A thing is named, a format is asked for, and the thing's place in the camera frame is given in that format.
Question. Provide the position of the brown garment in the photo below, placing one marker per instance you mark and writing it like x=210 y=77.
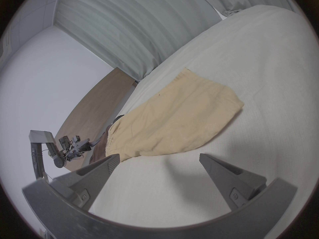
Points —
x=99 y=148

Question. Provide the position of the window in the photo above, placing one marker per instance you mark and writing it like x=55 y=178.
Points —
x=219 y=13

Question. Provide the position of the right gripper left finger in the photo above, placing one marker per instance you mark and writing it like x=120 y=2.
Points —
x=74 y=188

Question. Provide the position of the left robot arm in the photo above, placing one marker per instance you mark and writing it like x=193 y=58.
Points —
x=39 y=136

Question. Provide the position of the white ceiling air vent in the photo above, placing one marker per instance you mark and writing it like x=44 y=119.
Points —
x=5 y=48

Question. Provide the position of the beige shorts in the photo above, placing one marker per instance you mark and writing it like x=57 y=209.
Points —
x=179 y=116

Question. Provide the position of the dark grey garment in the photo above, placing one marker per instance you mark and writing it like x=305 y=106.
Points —
x=118 y=119

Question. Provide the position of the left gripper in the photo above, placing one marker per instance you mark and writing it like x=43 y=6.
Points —
x=81 y=147

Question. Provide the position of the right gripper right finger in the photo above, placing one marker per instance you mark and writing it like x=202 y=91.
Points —
x=239 y=187

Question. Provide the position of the bed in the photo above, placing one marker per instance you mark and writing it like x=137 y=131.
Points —
x=261 y=83

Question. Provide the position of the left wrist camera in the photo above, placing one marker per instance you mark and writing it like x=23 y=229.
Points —
x=64 y=142

